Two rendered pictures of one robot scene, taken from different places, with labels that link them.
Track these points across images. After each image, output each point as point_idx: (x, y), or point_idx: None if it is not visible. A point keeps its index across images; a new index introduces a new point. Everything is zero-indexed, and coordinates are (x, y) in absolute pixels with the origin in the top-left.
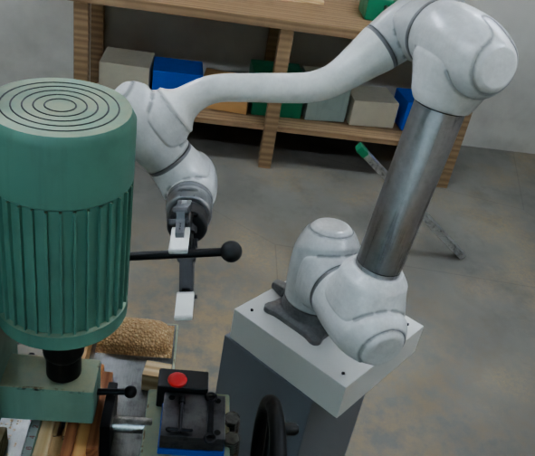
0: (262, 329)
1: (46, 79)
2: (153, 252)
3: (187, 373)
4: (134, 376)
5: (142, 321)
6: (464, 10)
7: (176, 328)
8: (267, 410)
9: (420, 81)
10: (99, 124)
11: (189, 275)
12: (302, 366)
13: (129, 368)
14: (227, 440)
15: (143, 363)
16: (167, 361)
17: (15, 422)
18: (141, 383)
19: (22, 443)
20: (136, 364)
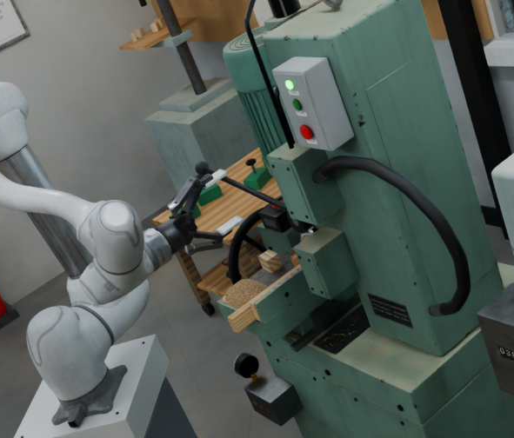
0: (135, 393)
1: (241, 50)
2: (231, 179)
3: (268, 212)
4: (277, 274)
5: (239, 285)
6: None
7: (221, 298)
8: (247, 226)
9: (16, 134)
10: (258, 29)
11: (206, 232)
12: (150, 368)
13: (274, 279)
14: None
15: (263, 281)
16: (251, 279)
17: (353, 318)
18: (280, 261)
19: (360, 306)
20: (268, 281)
